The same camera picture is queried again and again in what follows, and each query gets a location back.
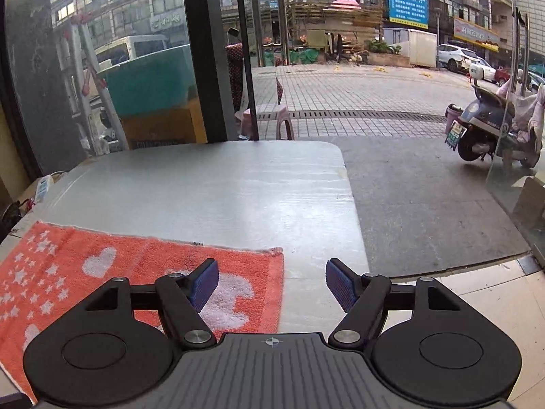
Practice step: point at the grey scooter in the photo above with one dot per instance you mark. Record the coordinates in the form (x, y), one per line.
(489, 123)

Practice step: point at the pink quilted scooter cover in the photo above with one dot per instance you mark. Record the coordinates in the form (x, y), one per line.
(528, 110)

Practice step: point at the white power strip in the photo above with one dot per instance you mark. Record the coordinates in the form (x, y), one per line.
(41, 188)

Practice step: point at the blue billboard sign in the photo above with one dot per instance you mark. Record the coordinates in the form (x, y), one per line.
(408, 5)

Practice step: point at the white car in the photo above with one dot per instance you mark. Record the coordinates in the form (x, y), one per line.
(457, 56)

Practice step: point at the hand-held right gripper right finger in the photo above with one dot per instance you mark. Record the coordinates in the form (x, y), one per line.
(340, 286)

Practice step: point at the orange towel with white hearts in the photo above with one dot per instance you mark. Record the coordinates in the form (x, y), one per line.
(140, 264)

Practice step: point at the pink parasol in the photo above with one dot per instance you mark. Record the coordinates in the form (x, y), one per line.
(343, 4)

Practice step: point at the white van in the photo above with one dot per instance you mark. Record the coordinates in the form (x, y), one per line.
(133, 47)

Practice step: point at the pink plastic stool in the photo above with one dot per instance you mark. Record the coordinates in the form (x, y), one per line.
(284, 120)

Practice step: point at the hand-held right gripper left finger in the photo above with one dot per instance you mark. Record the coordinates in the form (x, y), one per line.
(205, 284)

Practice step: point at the white kiosk box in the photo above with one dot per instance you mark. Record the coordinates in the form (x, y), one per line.
(421, 47)

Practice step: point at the red car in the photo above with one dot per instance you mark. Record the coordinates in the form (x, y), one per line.
(511, 76)

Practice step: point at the metal stepladder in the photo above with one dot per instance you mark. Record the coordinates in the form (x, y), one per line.
(87, 81)

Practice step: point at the green and yellow bin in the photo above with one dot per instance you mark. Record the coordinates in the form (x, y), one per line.
(151, 89)

